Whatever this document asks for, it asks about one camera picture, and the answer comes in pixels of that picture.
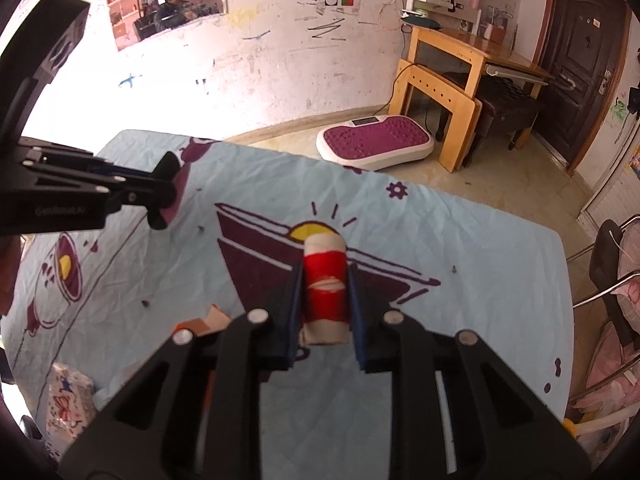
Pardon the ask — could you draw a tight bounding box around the purple and white vibration plate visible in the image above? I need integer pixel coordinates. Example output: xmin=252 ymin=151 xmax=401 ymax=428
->
xmin=316 ymin=115 xmax=435 ymax=171

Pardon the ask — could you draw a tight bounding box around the red and white wrapper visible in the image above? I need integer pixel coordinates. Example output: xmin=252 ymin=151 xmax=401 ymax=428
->
xmin=299 ymin=232 xmax=349 ymax=347

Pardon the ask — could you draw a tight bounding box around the brown chair with metal frame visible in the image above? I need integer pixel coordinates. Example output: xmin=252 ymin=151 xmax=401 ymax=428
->
xmin=565 ymin=215 xmax=640 ymax=436

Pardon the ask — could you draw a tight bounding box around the orange brown cardboard piece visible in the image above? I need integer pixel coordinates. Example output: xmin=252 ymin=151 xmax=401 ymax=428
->
xmin=172 ymin=304 xmax=232 ymax=338

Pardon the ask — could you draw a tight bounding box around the wall window opening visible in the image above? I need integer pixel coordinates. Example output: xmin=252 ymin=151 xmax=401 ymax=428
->
xmin=102 ymin=0 xmax=228 ymax=51

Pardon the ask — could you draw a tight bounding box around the black power cable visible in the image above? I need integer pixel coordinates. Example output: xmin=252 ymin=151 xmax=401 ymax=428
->
xmin=382 ymin=60 xmax=418 ymax=118

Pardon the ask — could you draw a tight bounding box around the light wooden desk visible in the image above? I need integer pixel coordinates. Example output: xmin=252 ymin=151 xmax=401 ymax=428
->
xmin=387 ymin=25 xmax=556 ymax=173

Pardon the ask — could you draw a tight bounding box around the light blue printed tablecloth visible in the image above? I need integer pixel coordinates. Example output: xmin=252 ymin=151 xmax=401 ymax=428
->
xmin=0 ymin=129 xmax=573 ymax=461

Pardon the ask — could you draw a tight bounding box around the dark brown door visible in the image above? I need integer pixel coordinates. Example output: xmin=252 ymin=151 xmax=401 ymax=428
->
xmin=532 ymin=0 xmax=631 ymax=176

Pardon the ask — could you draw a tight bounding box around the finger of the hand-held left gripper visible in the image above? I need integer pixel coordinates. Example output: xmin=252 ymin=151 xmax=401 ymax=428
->
xmin=100 ymin=181 xmax=179 ymax=231
xmin=20 ymin=146 xmax=179 ymax=195

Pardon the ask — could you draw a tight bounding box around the dark brown padded stool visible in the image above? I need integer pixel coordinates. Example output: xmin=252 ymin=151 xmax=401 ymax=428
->
xmin=435 ymin=71 xmax=541 ymax=168

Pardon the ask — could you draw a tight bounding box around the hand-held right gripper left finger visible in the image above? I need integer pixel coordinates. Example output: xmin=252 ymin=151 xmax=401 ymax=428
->
xmin=60 ymin=262 xmax=306 ymax=480

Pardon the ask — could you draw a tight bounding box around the white patterned tissue packet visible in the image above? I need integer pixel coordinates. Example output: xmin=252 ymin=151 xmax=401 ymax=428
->
xmin=46 ymin=362 xmax=97 ymax=458

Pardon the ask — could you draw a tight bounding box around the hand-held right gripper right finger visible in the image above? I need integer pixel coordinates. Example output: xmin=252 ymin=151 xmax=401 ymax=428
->
xmin=346 ymin=262 xmax=593 ymax=480

